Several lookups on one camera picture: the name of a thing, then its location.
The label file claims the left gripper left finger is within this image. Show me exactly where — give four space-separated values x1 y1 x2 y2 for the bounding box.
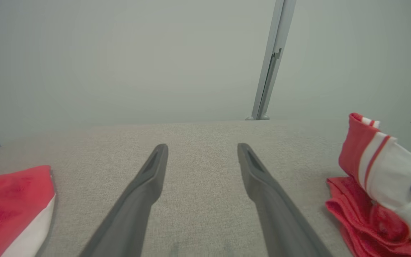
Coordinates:
79 143 168 257

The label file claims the grey wall partition post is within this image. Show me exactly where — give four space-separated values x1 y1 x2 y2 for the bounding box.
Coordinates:
245 0 297 121

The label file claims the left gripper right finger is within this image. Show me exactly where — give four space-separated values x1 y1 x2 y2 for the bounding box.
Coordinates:
238 143 333 257

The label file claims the red white basketball jersey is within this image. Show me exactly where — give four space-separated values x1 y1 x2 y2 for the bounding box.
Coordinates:
0 112 411 257

